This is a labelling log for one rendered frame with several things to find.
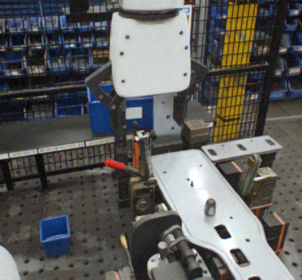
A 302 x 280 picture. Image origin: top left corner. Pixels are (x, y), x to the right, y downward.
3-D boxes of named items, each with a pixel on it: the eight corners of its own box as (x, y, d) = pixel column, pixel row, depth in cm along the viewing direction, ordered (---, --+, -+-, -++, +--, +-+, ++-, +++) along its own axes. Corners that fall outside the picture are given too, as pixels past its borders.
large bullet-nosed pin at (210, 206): (216, 219, 97) (219, 200, 94) (206, 221, 96) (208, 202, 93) (212, 211, 100) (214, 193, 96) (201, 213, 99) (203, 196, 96)
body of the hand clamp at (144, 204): (154, 266, 117) (156, 186, 99) (135, 272, 115) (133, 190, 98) (149, 253, 122) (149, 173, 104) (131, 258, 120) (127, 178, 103)
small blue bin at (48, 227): (73, 254, 122) (70, 235, 117) (44, 260, 119) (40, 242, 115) (70, 231, 131) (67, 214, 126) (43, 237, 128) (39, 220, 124)
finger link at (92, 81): (81, 60, 42) (89, 102, 45) (143, 52, 43) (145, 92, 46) (80, 58, 43) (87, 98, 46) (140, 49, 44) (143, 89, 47)
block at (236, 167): (243, 231, 131) (254, 171, 117) (217, 237, 128) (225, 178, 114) (231, 214, 139) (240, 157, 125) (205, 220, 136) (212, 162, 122)
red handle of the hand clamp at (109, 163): (156, 179, 99) (109, 162, 92) (152, 185, 100) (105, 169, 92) (152, 171, 103) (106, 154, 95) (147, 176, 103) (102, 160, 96)
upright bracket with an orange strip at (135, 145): (140, 242, 126) (138, 124, 101) (137, 243, 126) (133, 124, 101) (138, 237, 129) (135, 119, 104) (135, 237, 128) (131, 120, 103)
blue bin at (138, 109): (169, 126, 135) (170, 95, 129) (91, 133, 130) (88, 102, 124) (160, 108, 149) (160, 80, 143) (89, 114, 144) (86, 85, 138)
